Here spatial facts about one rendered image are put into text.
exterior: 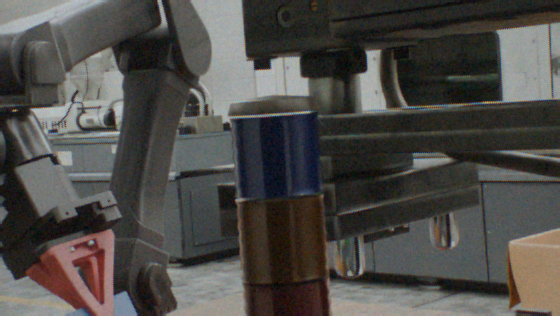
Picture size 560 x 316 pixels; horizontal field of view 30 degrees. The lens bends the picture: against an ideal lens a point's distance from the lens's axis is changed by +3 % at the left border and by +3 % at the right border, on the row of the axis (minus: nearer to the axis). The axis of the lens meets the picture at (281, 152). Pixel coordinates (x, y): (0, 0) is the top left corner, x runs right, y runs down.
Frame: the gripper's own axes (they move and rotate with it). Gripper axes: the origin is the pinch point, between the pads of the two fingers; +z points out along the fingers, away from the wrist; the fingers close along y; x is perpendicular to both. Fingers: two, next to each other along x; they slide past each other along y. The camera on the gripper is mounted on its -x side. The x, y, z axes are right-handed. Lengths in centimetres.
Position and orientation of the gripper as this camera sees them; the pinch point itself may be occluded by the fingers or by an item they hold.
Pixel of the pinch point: (101, 314)
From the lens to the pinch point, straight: 95.2
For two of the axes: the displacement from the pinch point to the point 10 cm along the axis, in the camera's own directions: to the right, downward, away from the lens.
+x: 6.4, -1.9, 7.4
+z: 4.8, 8.5, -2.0
